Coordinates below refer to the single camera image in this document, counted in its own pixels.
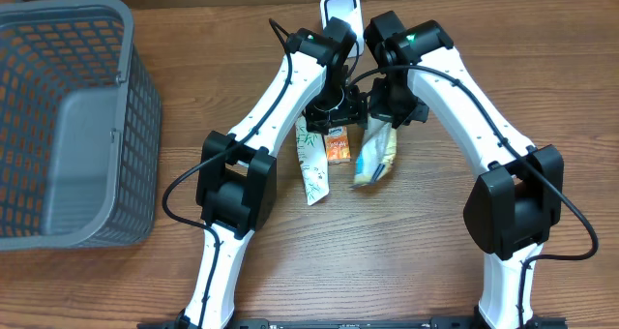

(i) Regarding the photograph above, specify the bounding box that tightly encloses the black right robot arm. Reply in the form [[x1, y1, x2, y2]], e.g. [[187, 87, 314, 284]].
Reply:
[[364, 12, 564, 328]]

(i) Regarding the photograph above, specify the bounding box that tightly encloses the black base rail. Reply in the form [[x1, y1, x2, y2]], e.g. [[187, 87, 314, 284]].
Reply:
[[136, 316, 568, 329]]

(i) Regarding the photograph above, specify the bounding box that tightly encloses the small orange white box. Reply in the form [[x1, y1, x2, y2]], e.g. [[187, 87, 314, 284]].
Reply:
[[323, 126, 351, 164]]

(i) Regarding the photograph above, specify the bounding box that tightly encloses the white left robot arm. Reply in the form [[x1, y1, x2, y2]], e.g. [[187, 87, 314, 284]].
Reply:
[[175, 27, 368, 328]]

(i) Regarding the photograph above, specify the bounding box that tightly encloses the grey plastic mesh basket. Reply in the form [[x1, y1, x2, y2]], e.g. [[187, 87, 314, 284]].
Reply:
[[1, 0, 162, 251]]

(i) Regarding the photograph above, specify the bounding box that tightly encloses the white barcode scanner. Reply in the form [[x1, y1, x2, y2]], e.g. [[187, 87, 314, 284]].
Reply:
[[319, 0, 365, 58]]

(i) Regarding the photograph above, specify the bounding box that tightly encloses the white bamboo print tube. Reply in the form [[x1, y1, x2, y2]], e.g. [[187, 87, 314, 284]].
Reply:
[[295, 116, 329, 206]]

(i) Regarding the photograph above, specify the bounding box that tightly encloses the yellow snack chip bag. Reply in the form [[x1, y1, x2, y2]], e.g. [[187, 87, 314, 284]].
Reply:
[[353, 117, 397, 188]]

